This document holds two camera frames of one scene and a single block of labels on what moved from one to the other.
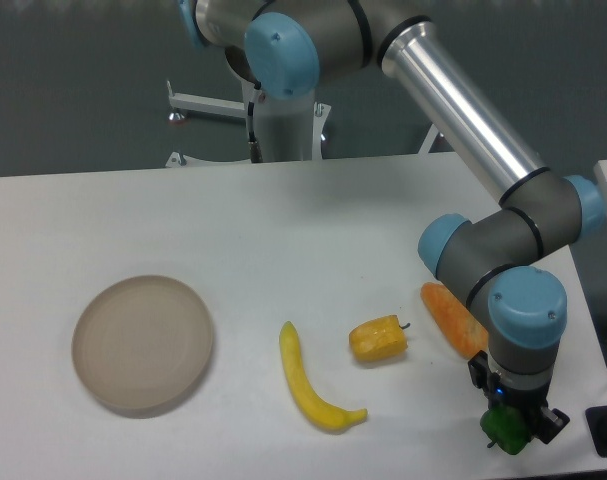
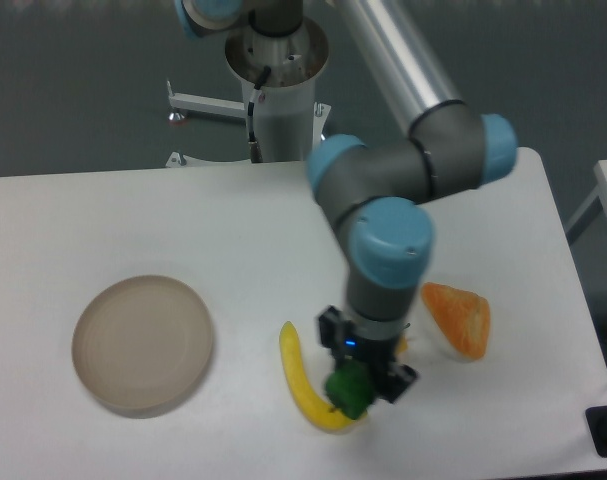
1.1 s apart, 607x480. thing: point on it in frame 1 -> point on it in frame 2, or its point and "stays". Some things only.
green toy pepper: (507, 428) -> (350, 386)
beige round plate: (142, 343) stays
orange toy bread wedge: (460, 328) stays
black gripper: (531, 401) -> (335, 334)
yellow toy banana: (307, 392) stays
